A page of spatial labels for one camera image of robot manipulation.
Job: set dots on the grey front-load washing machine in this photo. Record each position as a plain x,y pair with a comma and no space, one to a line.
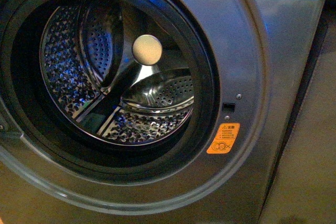
261,50

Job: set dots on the orange warning sticker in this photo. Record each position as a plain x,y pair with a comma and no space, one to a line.
224,139

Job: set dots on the perforated steel drum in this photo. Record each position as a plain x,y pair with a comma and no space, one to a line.
93,79

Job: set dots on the black rubber door gasket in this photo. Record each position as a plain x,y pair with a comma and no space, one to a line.
26,97

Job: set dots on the round cream drum hub cap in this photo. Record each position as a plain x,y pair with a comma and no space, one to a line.
147,50

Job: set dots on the upper latch screw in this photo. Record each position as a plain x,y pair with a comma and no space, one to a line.
238,96

